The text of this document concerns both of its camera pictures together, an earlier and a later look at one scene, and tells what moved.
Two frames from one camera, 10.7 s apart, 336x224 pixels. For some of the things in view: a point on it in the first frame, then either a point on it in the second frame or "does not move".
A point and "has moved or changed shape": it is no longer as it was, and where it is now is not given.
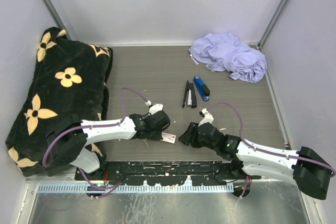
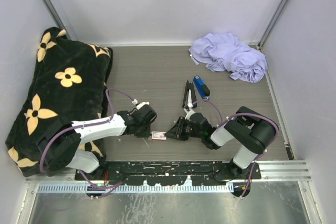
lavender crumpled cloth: (222, 52) does not move
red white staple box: (168, 137) has moved or changed shape
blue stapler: (203, 89) does not move
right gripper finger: (189, 137) to (176, 131)
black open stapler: (189, 98) does not move
